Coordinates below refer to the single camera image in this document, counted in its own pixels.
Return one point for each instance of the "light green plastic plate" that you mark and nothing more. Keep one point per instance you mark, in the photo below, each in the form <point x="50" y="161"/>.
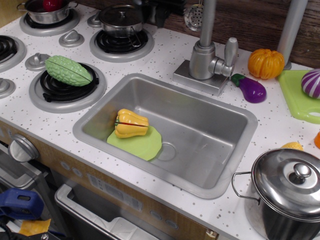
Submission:
<point x="144" y="144"/>

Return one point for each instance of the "orange toy pumpkin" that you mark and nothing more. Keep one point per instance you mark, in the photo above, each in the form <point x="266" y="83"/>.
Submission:
<point x="265" y="63"/>

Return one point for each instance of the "purple toy eggplant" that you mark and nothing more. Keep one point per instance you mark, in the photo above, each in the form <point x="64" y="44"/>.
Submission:
<point x="253" y="91"/>

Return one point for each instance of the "small steel pot with lid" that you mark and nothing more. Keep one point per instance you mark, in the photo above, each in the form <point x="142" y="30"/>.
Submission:
<point x="121" y="21"/>

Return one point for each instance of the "yellow toy corn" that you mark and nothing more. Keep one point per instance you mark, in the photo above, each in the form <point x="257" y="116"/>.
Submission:
<point x="293" y="145"/>

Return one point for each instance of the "silver stove knob upper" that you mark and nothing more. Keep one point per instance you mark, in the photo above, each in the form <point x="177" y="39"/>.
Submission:
<point x="71" y="39"/>

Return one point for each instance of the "large steel pot with lid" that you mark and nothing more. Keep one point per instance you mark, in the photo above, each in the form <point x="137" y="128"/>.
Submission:
<point x="282" y="201"/>

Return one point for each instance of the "left edge stove burner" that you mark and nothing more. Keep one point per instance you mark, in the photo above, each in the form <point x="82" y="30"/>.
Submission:
<point x="12" y="52"/>

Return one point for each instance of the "grey vertical support pole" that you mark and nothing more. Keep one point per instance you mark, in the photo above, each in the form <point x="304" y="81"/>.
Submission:
<point x="290" y="30"/>

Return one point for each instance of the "silver stove knob left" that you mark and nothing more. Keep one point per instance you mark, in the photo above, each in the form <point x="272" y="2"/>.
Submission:
<point x="7" y="87"/>

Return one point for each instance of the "silver stove knob back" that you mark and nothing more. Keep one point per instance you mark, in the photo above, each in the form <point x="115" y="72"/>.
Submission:
<point x="94" y="20"/>

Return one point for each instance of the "silver stove knob middle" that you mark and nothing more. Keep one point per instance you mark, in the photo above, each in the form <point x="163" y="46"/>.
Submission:
<point x="36" y="62"/>

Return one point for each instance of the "orange toy piece right edge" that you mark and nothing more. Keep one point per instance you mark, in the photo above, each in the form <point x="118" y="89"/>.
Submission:
<point x="317" y="140"/>

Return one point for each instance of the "yellow toy bell pepper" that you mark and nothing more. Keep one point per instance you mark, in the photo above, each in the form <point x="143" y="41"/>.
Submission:
<point x="130" y="124"/>

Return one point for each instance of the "back left stove burner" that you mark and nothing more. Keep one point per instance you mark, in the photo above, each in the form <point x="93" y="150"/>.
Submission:
<point x="32" y="28"/>

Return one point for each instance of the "silver oven door handle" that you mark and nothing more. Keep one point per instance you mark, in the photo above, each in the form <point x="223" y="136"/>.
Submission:
<point x="14" y="174"/>

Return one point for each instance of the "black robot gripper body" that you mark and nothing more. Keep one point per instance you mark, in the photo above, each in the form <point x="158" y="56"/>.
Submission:
<point x="157" y="11"/>

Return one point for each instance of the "front black stove burner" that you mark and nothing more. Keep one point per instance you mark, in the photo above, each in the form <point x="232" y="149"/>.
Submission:
<point x="53" y="96"/>

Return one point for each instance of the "yellow tape piece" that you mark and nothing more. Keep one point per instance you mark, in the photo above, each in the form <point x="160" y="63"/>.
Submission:
<point x="34" y="227"/>

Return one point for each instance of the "green toy bitter gourd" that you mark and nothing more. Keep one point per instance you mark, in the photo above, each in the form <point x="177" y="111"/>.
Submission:
<point x="67" y="71"/>

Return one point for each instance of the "green plastic cutting board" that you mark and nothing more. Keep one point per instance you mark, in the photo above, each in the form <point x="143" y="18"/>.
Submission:
<point x="300" y="105"/>

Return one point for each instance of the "silver oven front dial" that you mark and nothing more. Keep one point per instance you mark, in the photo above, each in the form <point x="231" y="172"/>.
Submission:
<point x="22" y="150"/>

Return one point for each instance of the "hanging perforated metal strainer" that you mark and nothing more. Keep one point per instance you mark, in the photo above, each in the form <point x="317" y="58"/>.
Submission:
<point x="193" y="17"/>

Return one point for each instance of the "silver dishwasher door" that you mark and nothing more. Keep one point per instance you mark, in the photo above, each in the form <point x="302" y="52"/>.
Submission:
<point x="95" y="218"/>

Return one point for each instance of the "silver stove knob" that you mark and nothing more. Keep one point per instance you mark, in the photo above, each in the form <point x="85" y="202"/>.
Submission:
<point x="94" y="20"/>
<point x="71" y="39"/>
<point x="7" y="87"/>
<point x="36" y="62"/>

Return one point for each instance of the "red toy fruit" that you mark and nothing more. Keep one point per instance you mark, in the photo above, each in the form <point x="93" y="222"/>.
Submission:
<point x="52" y="5"/>

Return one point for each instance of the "purple striped toy onion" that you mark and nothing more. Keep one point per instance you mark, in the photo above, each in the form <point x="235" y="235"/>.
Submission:
<point x="310" y="83"/>

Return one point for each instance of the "silver toy faucet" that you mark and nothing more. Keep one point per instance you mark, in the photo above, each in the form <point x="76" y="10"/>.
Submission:
<point x="205" y="71"/>

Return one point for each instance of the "stainless steel sink basin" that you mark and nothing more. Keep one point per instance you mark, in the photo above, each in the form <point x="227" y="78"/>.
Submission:
<point x="203" y="140"/>

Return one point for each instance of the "small steel pan back left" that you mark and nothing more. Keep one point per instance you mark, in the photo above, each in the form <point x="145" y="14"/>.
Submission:
<point x="38" y="14"/>

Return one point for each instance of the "back right stove burner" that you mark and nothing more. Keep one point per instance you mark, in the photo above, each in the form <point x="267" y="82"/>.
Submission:
<point x="121" y="49"/>

